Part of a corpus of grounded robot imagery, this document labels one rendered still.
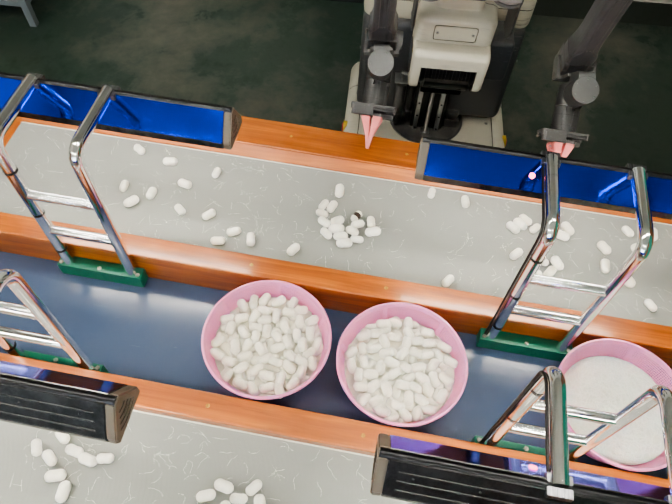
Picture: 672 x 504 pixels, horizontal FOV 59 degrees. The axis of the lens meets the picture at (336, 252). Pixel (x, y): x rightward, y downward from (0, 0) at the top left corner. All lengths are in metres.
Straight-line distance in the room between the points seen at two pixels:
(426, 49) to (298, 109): 1.08
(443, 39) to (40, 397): 1.38
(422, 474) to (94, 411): 0.44
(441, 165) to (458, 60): 0.74
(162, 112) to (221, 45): 1.96
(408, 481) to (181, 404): 0.54
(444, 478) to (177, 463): 0.56
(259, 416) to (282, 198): 0.55
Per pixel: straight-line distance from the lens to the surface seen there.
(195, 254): 1.35
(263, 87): 2.86
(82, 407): 0.88
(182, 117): 1.16
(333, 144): 1.54
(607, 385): 1.36
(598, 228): 1.56
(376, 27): 1.36
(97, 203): 1.21
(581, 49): 1.40
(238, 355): 1.25
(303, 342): 1.24
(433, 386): 1.25
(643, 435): 1.36
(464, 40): 1.81
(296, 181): 1.49
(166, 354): 1.35
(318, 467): 1.17
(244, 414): 1.18
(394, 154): 1.53
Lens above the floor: 1.88
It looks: 57 degrees down
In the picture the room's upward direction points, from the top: 3 degrees clockwise
